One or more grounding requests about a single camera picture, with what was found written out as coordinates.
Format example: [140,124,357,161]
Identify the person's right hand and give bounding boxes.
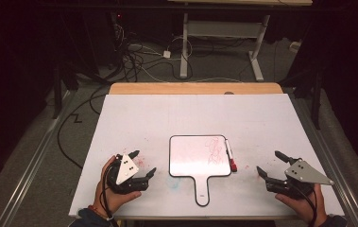
[275,183,329,225]

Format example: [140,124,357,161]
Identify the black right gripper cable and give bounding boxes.
[288,182,319,227]

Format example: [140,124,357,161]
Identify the metal floor rail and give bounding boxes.
[0,90,76,227]
[288,93,358,227]

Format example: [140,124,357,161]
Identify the long black floor cable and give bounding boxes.
[56,84,111,170]

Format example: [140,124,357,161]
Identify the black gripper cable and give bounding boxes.
[102,162,119,227]
[288,182,319,227]

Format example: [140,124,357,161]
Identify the small white box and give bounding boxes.
[289,41,302,54]

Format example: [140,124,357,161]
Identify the black stand leg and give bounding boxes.
[51,64,65,120]

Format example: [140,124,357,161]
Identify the small whiteboard with handle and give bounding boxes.
[168,134,233,208]

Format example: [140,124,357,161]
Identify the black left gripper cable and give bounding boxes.
[102,162,119,227]

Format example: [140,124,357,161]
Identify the white table cover sheet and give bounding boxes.
[68,94,345,219]

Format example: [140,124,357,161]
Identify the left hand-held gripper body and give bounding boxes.
[105,152,150,195]

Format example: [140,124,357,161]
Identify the person's left hand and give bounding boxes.
[92,155,143,219]

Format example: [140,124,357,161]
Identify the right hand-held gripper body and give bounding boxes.
[264,158,335,201]

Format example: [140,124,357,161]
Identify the tangle of black cables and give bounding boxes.
[110,12,196,83]

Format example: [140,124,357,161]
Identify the white metal desk frame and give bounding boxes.
[166,0,314,82]

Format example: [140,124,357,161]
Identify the white marker pen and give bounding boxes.
[224,138,239,173]

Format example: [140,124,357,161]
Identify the red bracelet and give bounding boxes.
[87,204,109,219]

